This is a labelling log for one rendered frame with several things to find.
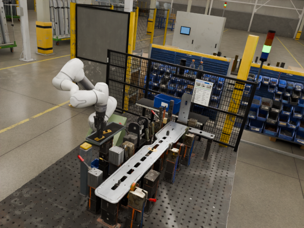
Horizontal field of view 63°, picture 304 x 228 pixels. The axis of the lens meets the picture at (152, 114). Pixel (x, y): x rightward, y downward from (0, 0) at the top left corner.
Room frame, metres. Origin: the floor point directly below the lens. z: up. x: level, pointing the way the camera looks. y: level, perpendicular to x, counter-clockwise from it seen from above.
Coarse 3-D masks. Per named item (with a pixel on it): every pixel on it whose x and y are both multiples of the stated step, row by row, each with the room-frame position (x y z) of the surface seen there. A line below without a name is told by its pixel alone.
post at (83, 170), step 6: (84, 150) 1.53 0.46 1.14; (90, 150) 1.56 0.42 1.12; (84, 156) 1.53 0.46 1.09; (90, 156) 1.56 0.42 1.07; (90, 162) 1.58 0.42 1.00; (84, 168) 1.53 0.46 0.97; (84, 174) 1.53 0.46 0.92; (84, 180) 1.53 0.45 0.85; (84, 186) 1.53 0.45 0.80; (84, 192) 1.53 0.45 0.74
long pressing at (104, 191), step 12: (180, 132) 2.28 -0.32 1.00; (168, 144) 2.01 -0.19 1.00; (132, 156) 1.73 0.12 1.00; (144, 156) 1.76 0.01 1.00; (156, 156) 1.79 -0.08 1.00; (120, 168) 1.55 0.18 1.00; (132, 168) 1.58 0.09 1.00; (144, 168) 1.60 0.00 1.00; (108, 180) 1.40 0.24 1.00; (132, 180) 1.43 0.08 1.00; (96, 192) 1.27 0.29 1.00; (108, 192) 1.28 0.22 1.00; (120, 192) 1.30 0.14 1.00
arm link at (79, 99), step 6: (66, 84) 1.91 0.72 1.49; (72, 84) 1.89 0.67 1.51; (66, 90) 1.93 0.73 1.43; (72, 90) 1.70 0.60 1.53; (78, 90) 1.61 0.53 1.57; (84, 90) 1.60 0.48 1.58; (90, 90) 1.62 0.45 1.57; (72, 96) 1.51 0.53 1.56; (78, 96) 1.51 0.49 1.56; (84, 96) 1.53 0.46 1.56; (90, 96) 1.56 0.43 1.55; (72, 102) 1.50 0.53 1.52; (78, 102) 1.49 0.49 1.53; (84, 102) 1.52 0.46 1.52; (90, 102) 1.55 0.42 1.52
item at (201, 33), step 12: (180, 12) 9.09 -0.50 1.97; (180, 24) 9.06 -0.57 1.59; (192, 24) 8.93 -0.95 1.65; (204, 24) 8.79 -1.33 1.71; (216, 24) 8.67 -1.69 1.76; (180, 36) 9.03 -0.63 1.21; (192, 36) 8.90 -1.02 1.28; (204, 36) 8.77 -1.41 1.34; (216, 36) 8.65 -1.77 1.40; (180, 48) 9.01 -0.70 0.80; (192, 48) 8.88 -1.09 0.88; (204, 48) 8.74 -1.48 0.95; (216, 48) 8.62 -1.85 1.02
